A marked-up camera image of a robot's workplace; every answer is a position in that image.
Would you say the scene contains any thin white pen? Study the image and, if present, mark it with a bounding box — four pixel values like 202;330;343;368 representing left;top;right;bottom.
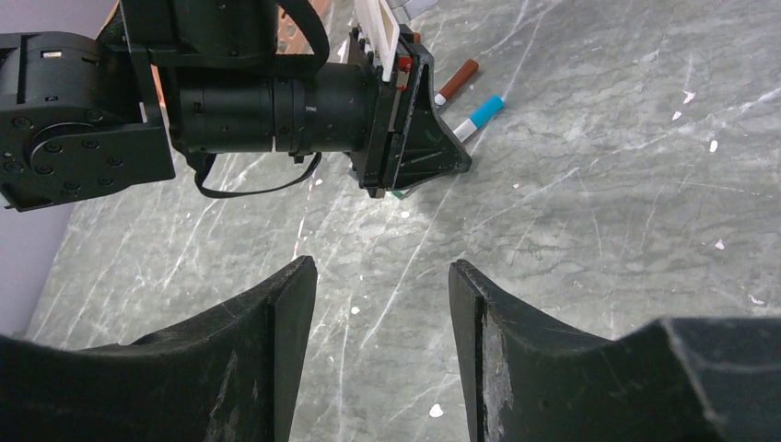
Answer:
452;96;505;143

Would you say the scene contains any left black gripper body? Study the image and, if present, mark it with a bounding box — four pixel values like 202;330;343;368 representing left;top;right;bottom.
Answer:
169;25;418;198

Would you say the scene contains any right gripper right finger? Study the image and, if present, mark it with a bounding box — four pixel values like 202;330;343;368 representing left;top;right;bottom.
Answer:
449;260;780;441

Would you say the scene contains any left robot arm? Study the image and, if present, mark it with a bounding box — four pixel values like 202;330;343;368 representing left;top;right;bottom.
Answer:
1;1;472;212

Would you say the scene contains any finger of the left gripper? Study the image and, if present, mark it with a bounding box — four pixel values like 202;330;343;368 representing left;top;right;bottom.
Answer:
390;43;472;191

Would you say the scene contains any orange plastic file organizer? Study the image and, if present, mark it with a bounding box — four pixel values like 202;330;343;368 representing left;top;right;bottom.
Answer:
97;1;330;109

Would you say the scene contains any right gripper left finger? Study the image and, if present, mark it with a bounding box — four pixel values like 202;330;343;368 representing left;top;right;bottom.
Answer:
1;256;318;441

